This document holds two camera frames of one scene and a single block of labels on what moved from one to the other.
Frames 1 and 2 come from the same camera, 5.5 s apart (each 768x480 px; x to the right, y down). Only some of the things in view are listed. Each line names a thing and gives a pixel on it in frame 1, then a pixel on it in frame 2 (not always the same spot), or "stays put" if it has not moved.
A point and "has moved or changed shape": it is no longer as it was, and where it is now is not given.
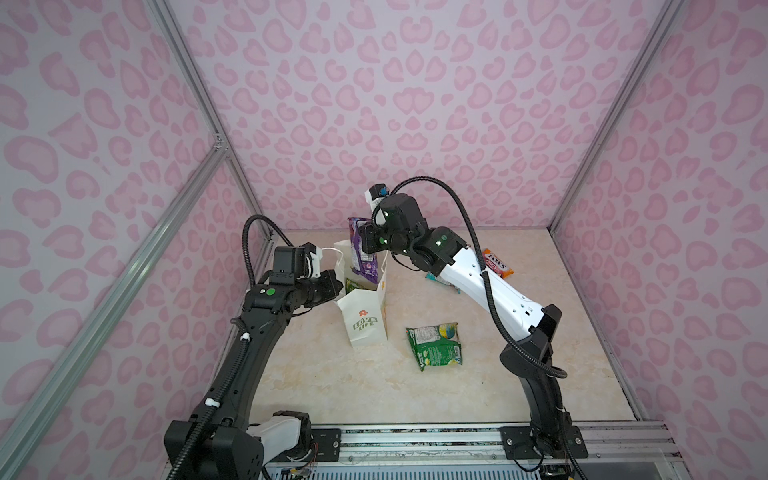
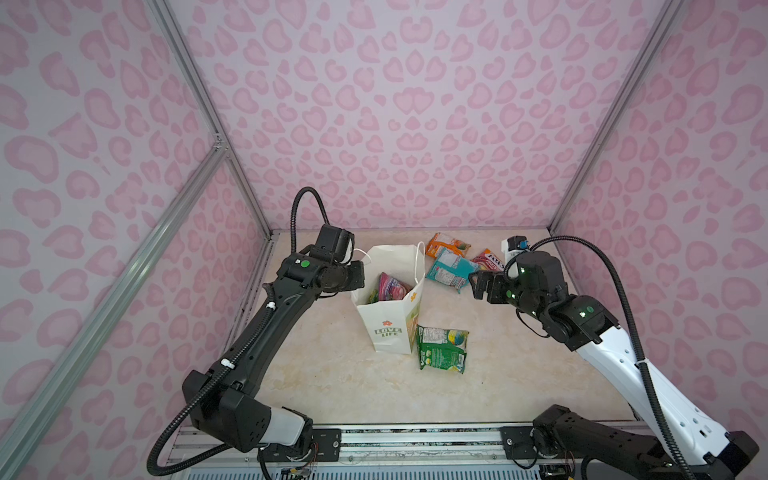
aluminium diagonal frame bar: x=15 y=445 stays put
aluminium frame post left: x=211 y=113 stays put
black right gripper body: x=385 y=237 → x=512 y=292
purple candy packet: x=364 y=263 → x=391 y=289
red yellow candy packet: x=493 y=263 stays put
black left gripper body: x=317 y=290 → x=349 y=276
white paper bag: x=363 y=302 has moved or changed shape
